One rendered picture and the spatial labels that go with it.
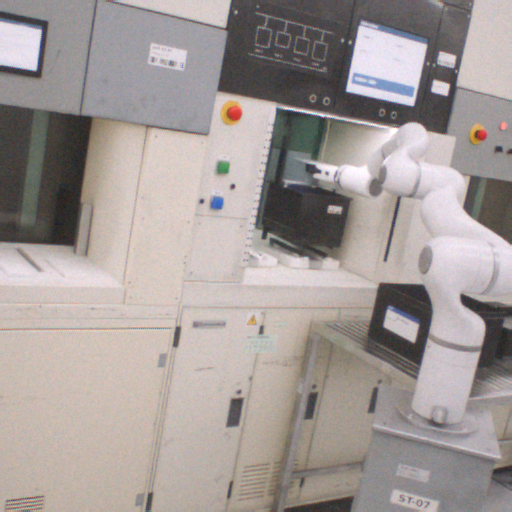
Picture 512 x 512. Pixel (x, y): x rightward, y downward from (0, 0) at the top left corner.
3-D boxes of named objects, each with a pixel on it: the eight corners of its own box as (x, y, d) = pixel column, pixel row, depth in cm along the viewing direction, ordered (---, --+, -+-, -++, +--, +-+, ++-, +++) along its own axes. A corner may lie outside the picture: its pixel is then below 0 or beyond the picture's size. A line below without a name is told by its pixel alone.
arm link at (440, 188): (451, 302, 160) (516, 310, 164) (473, 257, 154) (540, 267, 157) (392, 188, 201) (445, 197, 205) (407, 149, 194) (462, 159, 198)
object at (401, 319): (364, 335, 226) (376, 282, 223) (429, 334, 241) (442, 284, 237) (426, 370, 203) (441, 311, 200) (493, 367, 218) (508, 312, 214)
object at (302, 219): (286, 255, 249) (305, 163, 243) (254, 239, 266) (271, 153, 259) (341, 258, 263) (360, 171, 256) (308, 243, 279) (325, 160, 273)
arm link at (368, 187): (357, 160, 243) (336, 174, 240) (384, 167, 233) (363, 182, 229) (363, 181, 247) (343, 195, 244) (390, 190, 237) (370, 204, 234)
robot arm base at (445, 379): (479, 444, 159) (500, 365, 156) (393, 422, 163) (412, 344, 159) (473, 412, 178) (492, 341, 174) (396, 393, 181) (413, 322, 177)
